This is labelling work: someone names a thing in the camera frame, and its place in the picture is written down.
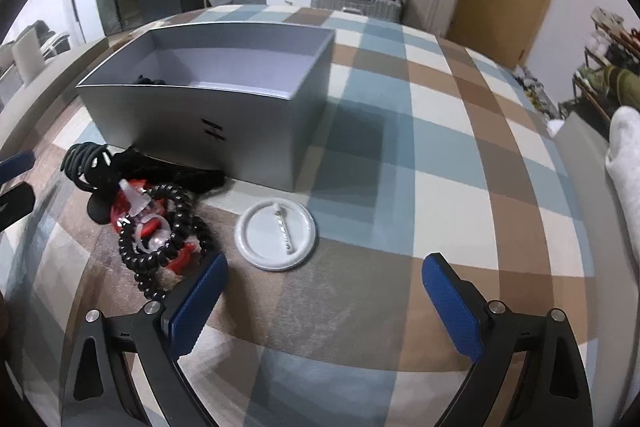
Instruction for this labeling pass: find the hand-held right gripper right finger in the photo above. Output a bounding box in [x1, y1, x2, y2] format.
[421, 252, 588, 427]

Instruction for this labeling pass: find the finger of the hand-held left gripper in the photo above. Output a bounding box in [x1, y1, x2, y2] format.
[0, 183, 36, 233]
[0, 151, 36, 182]

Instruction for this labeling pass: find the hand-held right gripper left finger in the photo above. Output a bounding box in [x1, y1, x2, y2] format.
[60, 253, 228, 427]

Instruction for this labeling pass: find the thick black spiral hair tie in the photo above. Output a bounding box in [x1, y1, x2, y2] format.
[118, 184, 213, 300]

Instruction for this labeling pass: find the black fuzzy hair accessory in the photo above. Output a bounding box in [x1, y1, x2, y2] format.
[87, 146, 226, 225]

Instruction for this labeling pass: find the grey cardboard box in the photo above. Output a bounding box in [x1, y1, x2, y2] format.
[75, 22, 336, 192]

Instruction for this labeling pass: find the checked blanket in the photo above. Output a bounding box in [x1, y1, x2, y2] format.
[0, 4, 611, 427]

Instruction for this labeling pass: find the white cloth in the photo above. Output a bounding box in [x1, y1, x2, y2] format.
[604, 106, 640, 260]

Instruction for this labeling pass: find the shoe rack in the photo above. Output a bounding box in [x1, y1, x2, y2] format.
[571, 6, 640, 124]

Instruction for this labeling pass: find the silver suitcase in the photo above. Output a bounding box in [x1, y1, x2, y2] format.
[311, 0, 405, 25]

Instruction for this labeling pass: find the thin black spiral hair tie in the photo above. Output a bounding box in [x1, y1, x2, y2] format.
[60, 142, 111, 190]

